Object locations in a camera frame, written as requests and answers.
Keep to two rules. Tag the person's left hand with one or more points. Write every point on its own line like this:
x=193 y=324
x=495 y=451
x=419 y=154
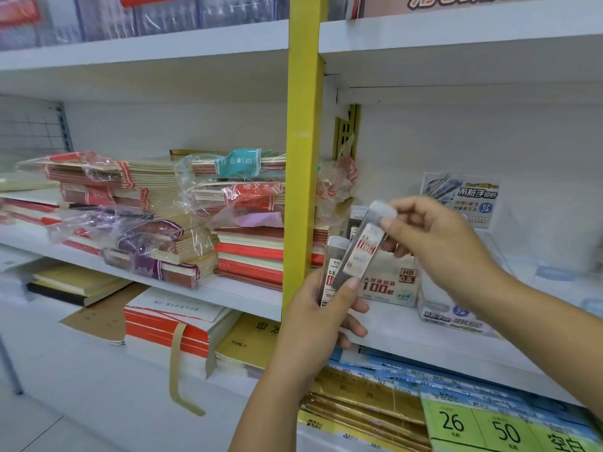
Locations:
x=306 y=334

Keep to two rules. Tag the person's right hand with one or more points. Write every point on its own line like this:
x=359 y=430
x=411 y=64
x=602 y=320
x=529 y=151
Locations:
x=443 y=244

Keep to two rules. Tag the white lead display box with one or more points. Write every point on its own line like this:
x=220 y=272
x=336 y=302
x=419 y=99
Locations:
x=391 y=287

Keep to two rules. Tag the rows of lead cases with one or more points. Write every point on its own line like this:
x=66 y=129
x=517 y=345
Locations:
x=355 y=221

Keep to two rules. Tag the person's right forearm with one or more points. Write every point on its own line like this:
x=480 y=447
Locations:
x=542 y=324

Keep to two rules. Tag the clear display of green purple tubes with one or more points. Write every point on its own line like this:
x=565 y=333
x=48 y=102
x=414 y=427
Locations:
x=447 y=315

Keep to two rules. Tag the clear box with blue label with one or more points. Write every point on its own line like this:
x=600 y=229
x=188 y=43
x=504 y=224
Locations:
x=556 y=273

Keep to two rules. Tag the yellow notebook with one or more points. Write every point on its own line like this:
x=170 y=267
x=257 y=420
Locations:
x=245 y=343

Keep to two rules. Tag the stack of gold paper packs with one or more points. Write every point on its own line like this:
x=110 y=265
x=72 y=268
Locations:
x=358 y=390

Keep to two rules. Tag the stack of blue paper packs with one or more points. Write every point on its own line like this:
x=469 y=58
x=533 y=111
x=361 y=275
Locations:
x=400 y=367

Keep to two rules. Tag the red-spine notebook stack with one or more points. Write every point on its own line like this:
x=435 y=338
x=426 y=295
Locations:
x=245 y=251

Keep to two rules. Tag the pink paper sheet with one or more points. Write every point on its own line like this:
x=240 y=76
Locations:
x=264 y=220

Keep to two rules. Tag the crumpled plastic-wrapped notebook pack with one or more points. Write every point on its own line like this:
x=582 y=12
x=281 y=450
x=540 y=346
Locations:
x=337 y=178

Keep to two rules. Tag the wrapped purple-band notebook stack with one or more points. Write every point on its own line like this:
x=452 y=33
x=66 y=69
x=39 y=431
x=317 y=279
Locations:
x=183 y=273

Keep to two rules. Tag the red white receipt book bundle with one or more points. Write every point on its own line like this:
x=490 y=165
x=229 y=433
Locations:
x=160 y=329

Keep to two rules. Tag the wrapped red-band notebook pack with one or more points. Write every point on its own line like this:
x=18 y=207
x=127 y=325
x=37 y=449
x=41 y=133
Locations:
x=249 y=192

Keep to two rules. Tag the wrapped teal-band notebook pack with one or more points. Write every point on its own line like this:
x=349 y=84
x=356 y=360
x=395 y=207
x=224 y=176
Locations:
x=235 y=162

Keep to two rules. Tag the brown kraft folder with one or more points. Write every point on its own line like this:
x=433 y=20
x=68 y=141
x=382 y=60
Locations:
x=99 y=317

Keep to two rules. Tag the wrapped red-band notebook stack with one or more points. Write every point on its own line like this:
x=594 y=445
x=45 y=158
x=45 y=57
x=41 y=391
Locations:
x=141 y=181

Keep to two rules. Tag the tan notebooks with black spine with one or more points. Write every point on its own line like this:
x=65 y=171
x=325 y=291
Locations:
x=70 y=280

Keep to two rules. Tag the orange pink sign board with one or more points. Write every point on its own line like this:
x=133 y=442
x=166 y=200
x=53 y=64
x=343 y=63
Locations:
x=386 y=4

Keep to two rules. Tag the red white striped pack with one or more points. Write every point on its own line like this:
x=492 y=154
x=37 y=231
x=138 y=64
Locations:
x=355 y=6

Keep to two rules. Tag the grey metal rack leg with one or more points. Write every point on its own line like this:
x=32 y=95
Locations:
x=10 y=367

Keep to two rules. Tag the flat red white book stack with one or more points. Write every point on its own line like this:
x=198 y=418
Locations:
x=28 y=207

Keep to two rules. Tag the clear pen packs red label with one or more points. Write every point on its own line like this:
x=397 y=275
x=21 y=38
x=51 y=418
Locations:
x=141 y=18

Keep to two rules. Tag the yellow slotted bracket rail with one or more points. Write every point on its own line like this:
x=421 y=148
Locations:
x=346 y=131

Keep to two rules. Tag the yellow shelf post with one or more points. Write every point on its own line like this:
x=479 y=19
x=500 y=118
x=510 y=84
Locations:
x=301 y=136

